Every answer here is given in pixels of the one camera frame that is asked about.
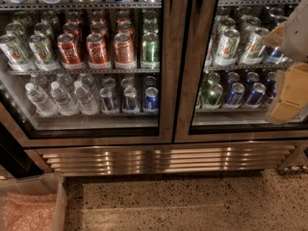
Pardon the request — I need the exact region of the front right coca-cola can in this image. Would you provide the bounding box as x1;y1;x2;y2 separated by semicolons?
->
114;33;137;69

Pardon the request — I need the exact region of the red bull can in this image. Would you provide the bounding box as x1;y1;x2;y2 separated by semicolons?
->
99;88;119;115
123;87;140;114

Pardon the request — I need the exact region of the water bottle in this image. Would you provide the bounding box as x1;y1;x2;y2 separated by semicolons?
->
25;83;58;117
74;81;98;116
51;82;79;116

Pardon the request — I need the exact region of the silver blue tall can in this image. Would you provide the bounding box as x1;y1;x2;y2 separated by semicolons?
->
265;47;285;64

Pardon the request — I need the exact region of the middle water bottle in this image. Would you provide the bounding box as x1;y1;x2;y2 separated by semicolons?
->
51;82;79;116

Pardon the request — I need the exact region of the steel fridge vent grille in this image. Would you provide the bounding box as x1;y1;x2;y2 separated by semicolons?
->
26;140;307;177

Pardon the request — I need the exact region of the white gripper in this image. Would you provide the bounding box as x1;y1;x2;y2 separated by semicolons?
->
265;0;308;124

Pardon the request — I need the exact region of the right fridge left blue can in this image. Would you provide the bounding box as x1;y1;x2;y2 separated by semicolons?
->
223;83;245;109

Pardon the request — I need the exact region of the middle red bull can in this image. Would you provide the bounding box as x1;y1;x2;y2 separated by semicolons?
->
123;87;140;114

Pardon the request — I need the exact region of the green soda can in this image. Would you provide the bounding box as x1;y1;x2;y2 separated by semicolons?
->
141;33;160;68

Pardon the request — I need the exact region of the pink bubble wrap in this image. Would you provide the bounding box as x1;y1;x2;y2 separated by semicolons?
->
0;192;57;231

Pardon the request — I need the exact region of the front left 7up can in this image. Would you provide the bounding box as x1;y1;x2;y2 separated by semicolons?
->
0;34;33;72

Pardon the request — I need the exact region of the blue pepsi can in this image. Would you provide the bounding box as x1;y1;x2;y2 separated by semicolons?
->
144;87;159;113

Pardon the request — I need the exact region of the clear plastic bin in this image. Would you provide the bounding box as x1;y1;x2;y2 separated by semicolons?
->
0;173;68;231

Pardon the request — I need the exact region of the left water bottle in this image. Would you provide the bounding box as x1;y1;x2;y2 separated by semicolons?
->
25;83;58;117

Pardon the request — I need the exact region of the coca-cola can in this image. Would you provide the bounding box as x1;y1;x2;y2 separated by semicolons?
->
58;33;84;70
114;33;137;69
86;33;111;69

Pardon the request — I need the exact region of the right fridge green can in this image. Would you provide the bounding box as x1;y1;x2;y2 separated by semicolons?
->
202;84;223;110

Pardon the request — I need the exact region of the right water bottle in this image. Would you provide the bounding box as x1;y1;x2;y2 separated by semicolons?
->
74;81;98;116

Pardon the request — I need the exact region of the front left coca-cola can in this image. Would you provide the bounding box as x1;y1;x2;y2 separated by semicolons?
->
58;33;84;70

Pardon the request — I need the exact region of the left red bull can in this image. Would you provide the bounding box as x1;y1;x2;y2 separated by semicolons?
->
99;88;119;115

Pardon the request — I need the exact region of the fridge blue can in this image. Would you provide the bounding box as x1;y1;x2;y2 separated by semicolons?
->
223;83;245;109
244;83;266;108

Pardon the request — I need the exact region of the glass fridge door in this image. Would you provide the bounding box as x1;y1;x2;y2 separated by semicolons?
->
175;0;308;143
0;0;188;149

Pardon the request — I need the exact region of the front middle coca-cola can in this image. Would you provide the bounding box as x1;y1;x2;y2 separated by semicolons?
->
86;33;111;69

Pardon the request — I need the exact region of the fridge 7up can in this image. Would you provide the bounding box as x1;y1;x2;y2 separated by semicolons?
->
214;29;241;66
238;27;270;65

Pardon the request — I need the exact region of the right fridge left 7up can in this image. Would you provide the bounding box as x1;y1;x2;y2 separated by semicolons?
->
214;29;241;66

